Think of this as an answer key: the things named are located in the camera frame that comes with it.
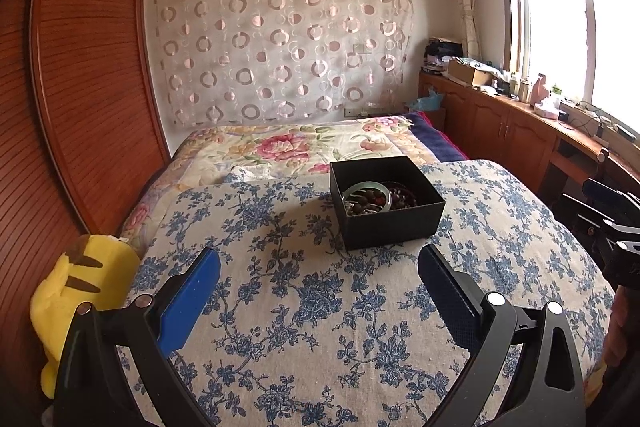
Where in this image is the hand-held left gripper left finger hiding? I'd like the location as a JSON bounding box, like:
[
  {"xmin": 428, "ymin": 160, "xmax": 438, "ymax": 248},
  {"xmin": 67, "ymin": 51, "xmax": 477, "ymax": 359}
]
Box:
[{"xmin": 52, "ymin": 248, "xmax": 222, "ymax": 427}]

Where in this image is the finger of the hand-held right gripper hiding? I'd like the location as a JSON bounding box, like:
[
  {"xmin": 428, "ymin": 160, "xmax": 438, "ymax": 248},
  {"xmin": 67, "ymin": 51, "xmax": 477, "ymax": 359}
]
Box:
[
  {"xmin": 583, "ymin": 178, "xmax": 640, "ymax": 210},
  {"xmin": 597, "ymin": 216, "xmax": 640, "ymax": 254}
]

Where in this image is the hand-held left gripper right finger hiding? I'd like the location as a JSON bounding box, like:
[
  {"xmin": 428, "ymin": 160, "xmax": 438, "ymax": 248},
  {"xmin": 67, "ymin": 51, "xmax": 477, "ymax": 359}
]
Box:
[{"xmin": 417, "ymin": 243, "xmax": 587, "ymax": 427}]

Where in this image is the black cardboard box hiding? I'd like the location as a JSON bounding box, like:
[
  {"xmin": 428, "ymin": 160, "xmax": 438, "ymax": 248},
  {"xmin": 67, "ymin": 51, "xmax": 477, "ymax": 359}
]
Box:
[{"xmin": 329, "ymin": 155, "xmax": 447, "ymax": 252}]

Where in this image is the dark bead bracelet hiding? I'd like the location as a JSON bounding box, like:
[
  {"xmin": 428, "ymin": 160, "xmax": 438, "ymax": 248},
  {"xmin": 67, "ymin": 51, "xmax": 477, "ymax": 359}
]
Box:
[{"xmin": 387, "ymin": 186, "xmax": 419, "ymax": 208}]

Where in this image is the brown wooden bead bracelet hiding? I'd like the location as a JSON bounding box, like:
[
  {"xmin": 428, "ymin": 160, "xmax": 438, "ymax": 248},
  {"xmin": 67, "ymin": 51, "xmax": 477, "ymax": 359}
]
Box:
[{"xmin": 345, "ymin": 192, "xmax": 383, "ymax": 216}]

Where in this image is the grey-green jade bangle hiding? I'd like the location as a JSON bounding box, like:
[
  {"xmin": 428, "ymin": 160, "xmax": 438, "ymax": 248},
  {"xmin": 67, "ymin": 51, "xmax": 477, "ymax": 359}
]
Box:
[{"xmin": 342, "ymin": 181, "xmax": 392, "ymax": 214}]

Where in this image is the person's right forearm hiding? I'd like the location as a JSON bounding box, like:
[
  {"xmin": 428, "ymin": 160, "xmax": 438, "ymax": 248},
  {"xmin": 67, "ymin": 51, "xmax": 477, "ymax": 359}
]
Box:
[{"xmin": 601, "ymin": 283, "xmax": 640, "ymax": 370}]

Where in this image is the pink figurine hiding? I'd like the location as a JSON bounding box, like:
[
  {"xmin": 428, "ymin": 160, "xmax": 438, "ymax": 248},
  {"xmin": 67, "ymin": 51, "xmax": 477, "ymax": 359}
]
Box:
[{"xmin": 531, "ymin": 74, "xmax": 551, "ymax": 106}]

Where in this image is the wooden side cabinet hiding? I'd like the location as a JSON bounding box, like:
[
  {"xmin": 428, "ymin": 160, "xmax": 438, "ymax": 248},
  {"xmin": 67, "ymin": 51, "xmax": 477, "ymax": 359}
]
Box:
[{"xmin": 417, "ymin": 71, "xmax": 640, "ymax": 198}]

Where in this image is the blue floral bed cloth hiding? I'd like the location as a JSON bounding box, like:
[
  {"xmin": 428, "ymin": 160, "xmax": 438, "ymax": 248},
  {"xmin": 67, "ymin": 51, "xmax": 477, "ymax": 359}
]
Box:
[{"xmin": 122, "ymin": 159, "xmax": 616, "ymax": 427}]

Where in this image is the yellow plush toy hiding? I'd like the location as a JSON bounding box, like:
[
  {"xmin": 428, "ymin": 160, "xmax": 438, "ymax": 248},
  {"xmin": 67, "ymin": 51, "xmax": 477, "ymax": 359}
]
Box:
[{"xmin": 30, "ymin": 234, "xmax": 142, "ymax": 400}]

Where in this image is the group of small bottles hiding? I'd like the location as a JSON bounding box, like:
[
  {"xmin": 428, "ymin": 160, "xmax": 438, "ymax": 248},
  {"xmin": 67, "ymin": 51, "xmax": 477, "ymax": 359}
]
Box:
[{"xmin": 500, "ymin": 74, "xmax": 533, "ymax": 100}]

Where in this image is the purple blanket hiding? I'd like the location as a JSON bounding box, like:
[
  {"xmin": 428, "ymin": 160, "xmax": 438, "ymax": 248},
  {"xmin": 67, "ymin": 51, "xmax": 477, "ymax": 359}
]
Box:
[{"xmin": 402, "ymin": 109, "xmax": 469, "ymax": 164}]

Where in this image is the pink floral quilt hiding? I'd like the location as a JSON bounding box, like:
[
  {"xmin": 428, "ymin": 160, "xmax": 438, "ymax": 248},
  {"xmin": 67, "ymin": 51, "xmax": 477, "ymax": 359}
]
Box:
[{"xmin": 120, "ymin": 114, "xmax": 442, "ymax": 244}]

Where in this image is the open cardboard box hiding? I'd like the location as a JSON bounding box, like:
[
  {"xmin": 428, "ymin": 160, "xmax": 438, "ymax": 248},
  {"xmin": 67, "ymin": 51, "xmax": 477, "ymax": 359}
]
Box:
[{"xmin": 446, "ymin": 58, "xmax": 496, "ymax": 88}]

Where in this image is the wooden framed window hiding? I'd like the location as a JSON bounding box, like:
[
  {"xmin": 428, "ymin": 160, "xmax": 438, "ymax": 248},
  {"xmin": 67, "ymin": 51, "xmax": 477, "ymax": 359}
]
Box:
[{"xmin": 492, "ymin": 0, "xmax": 640, "ymax": 120}]

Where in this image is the light blue plastic bag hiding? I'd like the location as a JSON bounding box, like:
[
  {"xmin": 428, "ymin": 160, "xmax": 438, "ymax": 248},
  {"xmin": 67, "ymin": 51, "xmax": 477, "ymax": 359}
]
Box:
[{"xmin": 410, "ymin": 88, "xmax": 446, "ymax": 113}]

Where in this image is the pile of dark clothes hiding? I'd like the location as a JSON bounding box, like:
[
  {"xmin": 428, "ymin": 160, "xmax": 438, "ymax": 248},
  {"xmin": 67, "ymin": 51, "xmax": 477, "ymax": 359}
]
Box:
[{"xmin": 423, "ymin": 38, "xmax": 464, "ymax": 76}]

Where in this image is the wooden headboard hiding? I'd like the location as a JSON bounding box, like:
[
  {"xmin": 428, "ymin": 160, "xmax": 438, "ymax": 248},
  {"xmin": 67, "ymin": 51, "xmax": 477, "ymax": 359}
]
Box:
[{"xmin": 0, "ymin": 0, "xmax": 174, "ymax": 360}]

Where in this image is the circle-patterned sheer curtain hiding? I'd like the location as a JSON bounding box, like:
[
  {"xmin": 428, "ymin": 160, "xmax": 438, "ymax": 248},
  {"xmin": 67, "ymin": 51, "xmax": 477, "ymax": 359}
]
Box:
[{"xmin": 144, "ymin": 0, "xmax": 417, "ymax": 130}]

